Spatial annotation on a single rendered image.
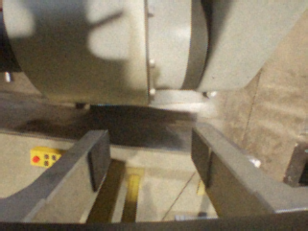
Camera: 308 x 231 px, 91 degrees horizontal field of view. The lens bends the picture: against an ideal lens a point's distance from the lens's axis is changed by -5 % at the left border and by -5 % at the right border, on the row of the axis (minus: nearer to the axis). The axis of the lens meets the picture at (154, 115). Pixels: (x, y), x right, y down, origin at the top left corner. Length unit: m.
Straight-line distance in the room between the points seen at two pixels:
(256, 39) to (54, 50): 0.31
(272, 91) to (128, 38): 1.64
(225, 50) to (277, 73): 1.53
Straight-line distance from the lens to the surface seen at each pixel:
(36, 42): 0.31
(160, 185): 0.87
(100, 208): 0.59
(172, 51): 0.30
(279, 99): 1.86
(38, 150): 0.88
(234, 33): 0.28
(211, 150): 0.18
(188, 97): 1.12
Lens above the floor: 1.41
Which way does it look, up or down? 77 degrees down
